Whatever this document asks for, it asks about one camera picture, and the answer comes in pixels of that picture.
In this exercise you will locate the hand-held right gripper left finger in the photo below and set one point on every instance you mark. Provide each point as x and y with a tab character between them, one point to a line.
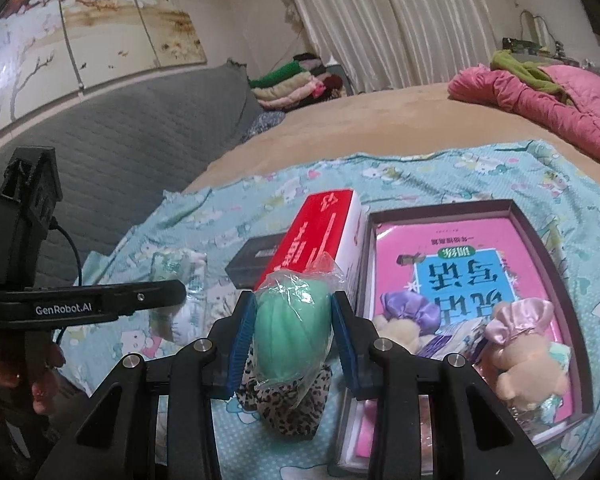
242	342

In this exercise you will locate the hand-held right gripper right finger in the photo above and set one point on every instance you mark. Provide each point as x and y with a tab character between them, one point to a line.
347	347

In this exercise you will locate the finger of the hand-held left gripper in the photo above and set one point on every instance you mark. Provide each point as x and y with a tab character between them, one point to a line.
150	296

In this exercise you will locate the green soft ball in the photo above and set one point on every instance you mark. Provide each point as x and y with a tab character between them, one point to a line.
290	325

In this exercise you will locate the plush bear with purple dress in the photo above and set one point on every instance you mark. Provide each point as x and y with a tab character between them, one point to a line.
410	310

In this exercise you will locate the white printed plastic pack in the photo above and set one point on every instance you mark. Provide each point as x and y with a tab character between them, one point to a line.
452	340

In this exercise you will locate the dark brown shallow box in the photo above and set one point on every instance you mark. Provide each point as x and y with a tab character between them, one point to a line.
430	215

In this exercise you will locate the plush bear with pink dress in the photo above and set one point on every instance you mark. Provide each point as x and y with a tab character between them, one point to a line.
525	360

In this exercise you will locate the person's left hand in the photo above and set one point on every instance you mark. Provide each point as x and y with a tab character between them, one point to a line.
47	375

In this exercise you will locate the leopard print cloth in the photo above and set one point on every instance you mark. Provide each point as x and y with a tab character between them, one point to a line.
290	410

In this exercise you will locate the pink book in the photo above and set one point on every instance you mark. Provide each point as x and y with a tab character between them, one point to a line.
395	280

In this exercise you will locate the dark rectangular box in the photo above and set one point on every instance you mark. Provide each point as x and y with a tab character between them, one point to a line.
255	260

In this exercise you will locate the red and white box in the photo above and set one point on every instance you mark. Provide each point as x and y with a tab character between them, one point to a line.
320	240

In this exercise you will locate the grey quilted headboard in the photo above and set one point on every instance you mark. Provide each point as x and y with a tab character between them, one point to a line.
130	135

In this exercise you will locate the cartoon cat printed blanket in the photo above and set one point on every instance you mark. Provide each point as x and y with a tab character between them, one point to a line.
455	175

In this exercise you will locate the dark blue floral cloth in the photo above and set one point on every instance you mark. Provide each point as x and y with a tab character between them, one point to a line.
265	122

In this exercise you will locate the tan bed sheet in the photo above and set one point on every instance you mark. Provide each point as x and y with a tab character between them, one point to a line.
380	120

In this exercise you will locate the pile of folded clothes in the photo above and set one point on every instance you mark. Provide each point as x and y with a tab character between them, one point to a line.
290	85

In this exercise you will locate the pink quilt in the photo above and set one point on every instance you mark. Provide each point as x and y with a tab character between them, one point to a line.
555	95

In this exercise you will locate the green cloth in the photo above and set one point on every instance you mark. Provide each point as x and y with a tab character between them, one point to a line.
520	67

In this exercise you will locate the white striped curtain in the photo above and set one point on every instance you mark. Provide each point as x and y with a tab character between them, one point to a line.
405	20

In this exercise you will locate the cluttered side table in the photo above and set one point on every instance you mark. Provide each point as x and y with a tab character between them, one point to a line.
535	42

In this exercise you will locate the tree wall painting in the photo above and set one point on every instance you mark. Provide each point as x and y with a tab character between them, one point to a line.
80	20

